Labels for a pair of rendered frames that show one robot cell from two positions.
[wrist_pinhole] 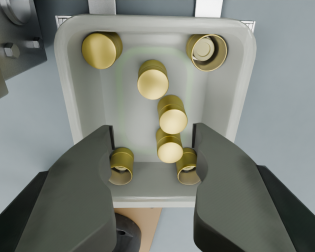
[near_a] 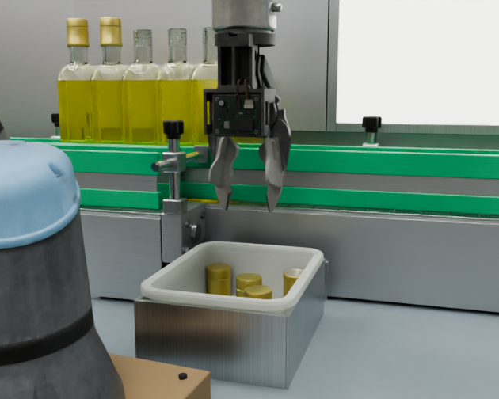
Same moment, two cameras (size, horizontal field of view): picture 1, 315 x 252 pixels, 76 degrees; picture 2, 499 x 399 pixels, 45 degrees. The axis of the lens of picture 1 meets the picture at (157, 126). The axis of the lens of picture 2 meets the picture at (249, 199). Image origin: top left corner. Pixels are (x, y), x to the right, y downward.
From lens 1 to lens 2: 0.81 m
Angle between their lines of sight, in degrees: 108
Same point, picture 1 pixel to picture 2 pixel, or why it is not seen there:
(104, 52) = (222, 266)
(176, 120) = (260, 288)
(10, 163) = not seen: hidden behind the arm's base
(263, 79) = (367, 340)
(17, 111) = not seen: hidden behind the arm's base
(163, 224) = not seen: outside the picture
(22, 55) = (184, 233)
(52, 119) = (118, 332)
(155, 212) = (180, 389)
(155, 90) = (249, 278)
